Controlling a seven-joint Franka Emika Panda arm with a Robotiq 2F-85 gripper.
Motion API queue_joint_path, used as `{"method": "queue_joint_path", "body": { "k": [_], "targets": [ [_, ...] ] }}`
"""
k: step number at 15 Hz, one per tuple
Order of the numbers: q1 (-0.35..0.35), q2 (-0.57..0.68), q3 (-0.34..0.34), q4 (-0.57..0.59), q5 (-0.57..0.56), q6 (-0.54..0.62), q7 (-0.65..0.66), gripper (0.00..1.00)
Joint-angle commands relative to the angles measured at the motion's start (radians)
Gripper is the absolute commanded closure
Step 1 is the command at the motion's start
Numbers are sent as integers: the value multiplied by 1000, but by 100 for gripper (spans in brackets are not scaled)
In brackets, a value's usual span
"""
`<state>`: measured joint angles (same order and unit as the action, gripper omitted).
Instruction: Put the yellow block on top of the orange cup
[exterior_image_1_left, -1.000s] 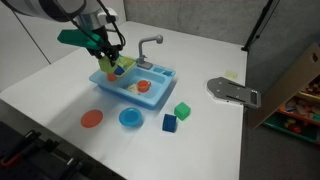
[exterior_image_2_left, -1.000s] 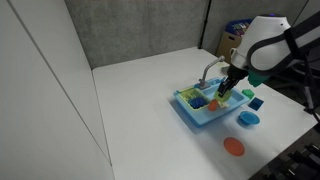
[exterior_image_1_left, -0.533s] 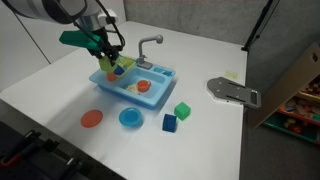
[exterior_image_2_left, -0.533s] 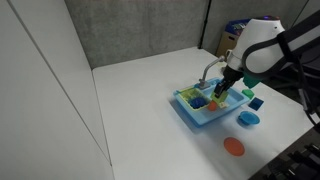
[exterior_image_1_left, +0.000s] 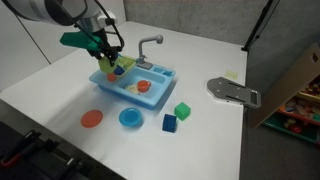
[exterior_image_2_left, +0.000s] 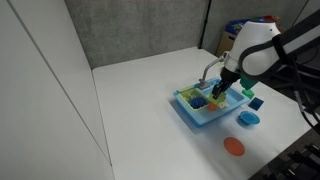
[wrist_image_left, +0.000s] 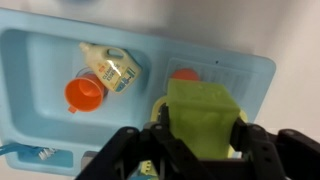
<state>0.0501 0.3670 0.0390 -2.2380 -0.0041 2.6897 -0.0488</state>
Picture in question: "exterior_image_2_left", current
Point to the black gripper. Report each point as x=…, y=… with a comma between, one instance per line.
x=229, y=78

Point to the yellow block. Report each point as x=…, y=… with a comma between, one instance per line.
x=220, y=98

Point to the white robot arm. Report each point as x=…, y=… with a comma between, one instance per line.
x=256, y=46

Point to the orange plastic cup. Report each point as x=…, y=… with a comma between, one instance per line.
x=212, y=107

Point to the green block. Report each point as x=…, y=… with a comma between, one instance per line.
x=248, y=94

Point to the dark blue block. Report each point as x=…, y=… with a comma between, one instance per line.
x=256, y=104

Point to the printed card in sink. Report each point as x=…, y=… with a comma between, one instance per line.
x=223, y=105

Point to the grey toy faucet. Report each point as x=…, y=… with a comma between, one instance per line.
x=206, y=70

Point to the dark blue toy dish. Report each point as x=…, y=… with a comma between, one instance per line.
x=196, y=102

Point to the blue toy sink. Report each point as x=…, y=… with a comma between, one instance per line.
x=203, y=116

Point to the yellow-green dish rack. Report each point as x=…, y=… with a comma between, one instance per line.
x=185, y=96

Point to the blue toy bowl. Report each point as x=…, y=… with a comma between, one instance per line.
x=249, y=118

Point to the brown cardboard box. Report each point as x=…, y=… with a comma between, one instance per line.
x=226, y=43

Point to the orange toy plate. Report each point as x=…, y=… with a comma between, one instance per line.
x=234, y=146

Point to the black stand pole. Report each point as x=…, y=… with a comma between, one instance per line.
x=204, y=23

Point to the black equipment rack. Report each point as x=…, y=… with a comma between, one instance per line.
x=293, y=160

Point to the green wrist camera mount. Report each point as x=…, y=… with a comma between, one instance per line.
x=248, y=81

